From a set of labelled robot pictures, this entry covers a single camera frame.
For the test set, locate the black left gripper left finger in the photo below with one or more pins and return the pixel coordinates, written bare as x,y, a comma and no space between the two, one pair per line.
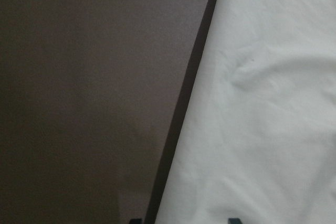
136,221

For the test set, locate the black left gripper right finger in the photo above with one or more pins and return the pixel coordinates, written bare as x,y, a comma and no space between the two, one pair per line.
233,221

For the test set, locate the cream long-sleeve cat shirt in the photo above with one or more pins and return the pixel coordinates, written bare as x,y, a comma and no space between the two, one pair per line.
258,138

